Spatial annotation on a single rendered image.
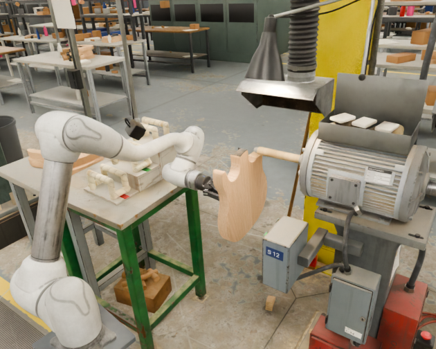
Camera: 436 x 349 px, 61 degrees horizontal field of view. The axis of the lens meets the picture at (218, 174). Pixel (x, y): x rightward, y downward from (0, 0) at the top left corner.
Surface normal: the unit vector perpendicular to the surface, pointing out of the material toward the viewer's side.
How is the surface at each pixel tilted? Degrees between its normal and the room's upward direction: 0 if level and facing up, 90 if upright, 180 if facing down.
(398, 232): 0
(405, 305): 0
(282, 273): 90
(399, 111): 90
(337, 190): 90
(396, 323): 90
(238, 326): 0
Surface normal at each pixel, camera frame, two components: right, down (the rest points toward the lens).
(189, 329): -0.05, -0.88
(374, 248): -0.56, 0.41
